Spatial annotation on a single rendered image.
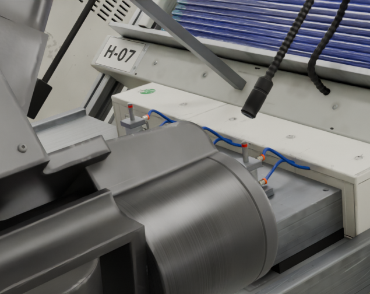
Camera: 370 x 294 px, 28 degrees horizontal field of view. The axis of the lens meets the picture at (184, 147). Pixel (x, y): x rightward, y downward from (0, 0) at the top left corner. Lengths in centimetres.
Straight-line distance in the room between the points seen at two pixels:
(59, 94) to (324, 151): 142
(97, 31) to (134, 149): 195
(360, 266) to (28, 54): 60
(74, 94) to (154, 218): 197
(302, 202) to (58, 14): 147
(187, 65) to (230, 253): 92
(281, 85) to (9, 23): 78
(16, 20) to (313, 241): 58
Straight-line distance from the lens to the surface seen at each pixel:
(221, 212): 27
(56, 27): 215
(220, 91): 109
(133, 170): 27
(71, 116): 132
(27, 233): 24
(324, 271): 76
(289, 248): 77
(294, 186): 82
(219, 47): 109
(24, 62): 26
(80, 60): 220
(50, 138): 125
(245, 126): 95
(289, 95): 99
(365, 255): 80
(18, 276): 22
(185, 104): 106
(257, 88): 79
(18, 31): 26
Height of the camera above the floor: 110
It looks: 7 degrees up
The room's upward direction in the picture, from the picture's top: 29 degrees clockwise
